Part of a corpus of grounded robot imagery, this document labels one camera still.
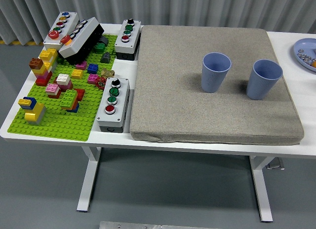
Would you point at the blue yellow grey brick stack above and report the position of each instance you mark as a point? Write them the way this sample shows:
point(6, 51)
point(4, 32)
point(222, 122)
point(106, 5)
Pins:
point(34, 113)

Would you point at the blue plate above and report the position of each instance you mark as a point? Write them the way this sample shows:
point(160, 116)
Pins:
point(301, 44)

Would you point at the pink white red brick stack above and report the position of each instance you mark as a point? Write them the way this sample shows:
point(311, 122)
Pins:
point(52, 88)

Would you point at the yellow black floor tape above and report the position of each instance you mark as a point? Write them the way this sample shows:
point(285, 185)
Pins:
point(22, 42)

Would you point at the magenta brick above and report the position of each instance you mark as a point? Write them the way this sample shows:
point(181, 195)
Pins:
point(81, 65)
point(93, 78)

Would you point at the grey pleated curtain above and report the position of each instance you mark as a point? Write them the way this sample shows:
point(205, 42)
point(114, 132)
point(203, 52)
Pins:
point(172, 7)

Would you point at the white five-button control box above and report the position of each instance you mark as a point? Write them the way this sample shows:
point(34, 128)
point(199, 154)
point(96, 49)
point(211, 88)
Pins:
point(57, 29)

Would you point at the grey-brown fabric mat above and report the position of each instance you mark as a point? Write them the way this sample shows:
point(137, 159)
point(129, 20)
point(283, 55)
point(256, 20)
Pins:
point(185, 103)

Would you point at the white table leg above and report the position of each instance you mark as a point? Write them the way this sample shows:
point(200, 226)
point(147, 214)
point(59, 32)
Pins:
point(261, 189)
point(86, 184)

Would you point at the blue ribbed plastic cup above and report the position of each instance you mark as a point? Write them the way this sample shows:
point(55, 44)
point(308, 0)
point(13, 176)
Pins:
point(260, 87)
point(212, 78)

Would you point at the yellow white brick tower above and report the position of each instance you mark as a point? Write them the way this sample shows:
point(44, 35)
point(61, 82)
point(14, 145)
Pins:
point(48, 55)

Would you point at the green orange blue brick stack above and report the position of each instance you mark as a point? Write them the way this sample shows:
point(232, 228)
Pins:
point(69, 98)

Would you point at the grey four-button control box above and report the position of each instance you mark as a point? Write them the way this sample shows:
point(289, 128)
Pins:
point(133, 39)
point(122, 100)

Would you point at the grey metal plate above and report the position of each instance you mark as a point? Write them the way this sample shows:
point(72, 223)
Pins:
point(128, 225)

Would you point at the grey sloped brick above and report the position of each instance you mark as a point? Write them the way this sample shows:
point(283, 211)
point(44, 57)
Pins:
point(105, 58)

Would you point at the white control box black base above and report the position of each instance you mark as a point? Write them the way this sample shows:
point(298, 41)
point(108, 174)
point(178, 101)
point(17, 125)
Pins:
point(81, 39)

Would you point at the green brick baseplate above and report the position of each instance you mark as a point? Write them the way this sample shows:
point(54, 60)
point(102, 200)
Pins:
point(61, 125)

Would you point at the dark green brick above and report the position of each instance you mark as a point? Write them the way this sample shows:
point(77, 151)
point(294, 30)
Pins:
point(99, 47)

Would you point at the grey metal bracket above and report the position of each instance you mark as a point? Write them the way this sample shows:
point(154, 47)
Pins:
point(275, 164)

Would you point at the brown yellow pink red brick tower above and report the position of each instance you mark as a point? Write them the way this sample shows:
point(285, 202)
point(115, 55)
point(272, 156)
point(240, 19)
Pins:
point(40, 73)

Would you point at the brass valve red handwheel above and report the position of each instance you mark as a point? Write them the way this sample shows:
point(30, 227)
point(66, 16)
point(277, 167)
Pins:
point(107, 73)

